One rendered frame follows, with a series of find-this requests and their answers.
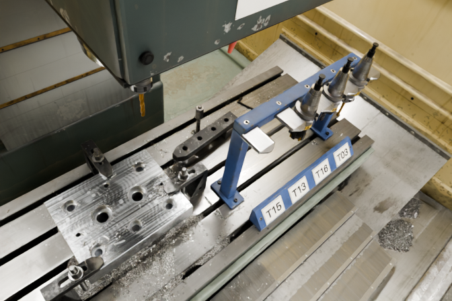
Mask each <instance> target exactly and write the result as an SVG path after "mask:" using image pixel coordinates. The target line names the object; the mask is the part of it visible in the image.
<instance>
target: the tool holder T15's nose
mask: <svg viewBox="0 0 452 301"><path fill-rule="evenodd" d="M152 86H153V77H151V78H150V79H147V80H144V81H142V82H140V83H137V84H135V85H133V86H130V87H129V89H130V90H132V91H134V92H135V93H138V94H144V93H146V92H147V91H148V90H150V88H152Z"/></svg>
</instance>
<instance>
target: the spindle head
mask: <svg viewBox="0 0 452 301"><path fill-rule="evenodd" d="M45 1H46V2H47V3H48V4H49V5H50V7H51V8H52V9H53V10H54V11H55V12H56V14H57V15H58V16H59V17H60V18H61V19H62V20H63V21H64V22H65V23H66V24H67V26H68V27H69V28H70V29H71V30H72V31H73V33H74V34H75V35H76V36H77V37H78V38H79V39H80V40H81V41H82V42H83V43H84V44H85V46H86V47H87V48H88V49H89V50H90V51H91V53H92V54H93V55H94V56H95V57H96V58H97V59H98V60H99V61H100V62H101V63H102V65H103V66H104V67H105V68H106V69H107V70H108V72H109V73H110V74H111V75H112V76H113V77H114V78H115V79H116V80H117V81H118V82H119V83H120V85H121V86H122V87H123V88H124V89H126V88H128V87H130V86H133V85H135V84H137V83H140V82H142V81H144V80H147V79H150V78H151V77H154V76H156V75H159V74H161V73H164V72H166V71H168V70H170V69H173V68H175V67H178V66H180V65H182V64H184V63H187V62H189V61H191V60H194V59H196V58H198V57H201V56H203V55H206V54H208V53H210V52H212V51H215V50H217V49H220V48H222V47H224V46H227V45H229V44H232V43H234V42H237V41H238V40H241V39H243V38H246V37H248V36H251V35H252V34H255V33H257V32H260V31H262V30H265V29H266V28H269V27H271V26H274V25H276V24H279V23H280V22H283V21H285V20H288V19H290V18H292V17H295V16H297V15H300V14H302V13H305V12H306V11H309V10H311V9H314V8H316V7H319V6H320V5H323V4H325V3H328V2H330V1H333V0H287V1H284V2H282V3H279V4H276V5H273V6H272V7H268V8H266V9H263V10H261V11H258V12H255V13H253V14H250V15H247V16H245V17H242V18H240V19H237V20H235V12H236V8H237V0H45Z"/></svg>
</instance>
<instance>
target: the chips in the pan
mask: <svg viewBox="0 0 452 301"><path fill-rule="evenodd" d="M421 205H423V203H422V202H421V201H420V200H417V199H414V198H411V199H410V200H409V201H408V203H407V204H406V205H405V206H404V207H403V208H402V209H401V210H400V211H399V212H398V214H399V215H400V217H402V219H399V220H395V221H394V222H392V221H390V222H389V224H390V225H389V224H386V225H385V226H384V227H383V228H382V229H381V230H380V231H379V232H378V235H379V240H378V241H379V243H380V244H379V245H380V246H381V247H382V248H383V249H386V250H387V249H390V250H394V251H396V252H395V253H397V252H403V253H404V252H405V253H406V252H407V251H409V250H410V249H409V247H410V246H413V244H412V241H413V240H412V239H413V235H412V233H413V232H412V229H413V224H412V223H410V222H407V221H404V220H403V217H406V218H409V219H411V218H413V219H416V218H417V217H418V215H419V212H420V211H419V209H420V206H421Z"/></svg>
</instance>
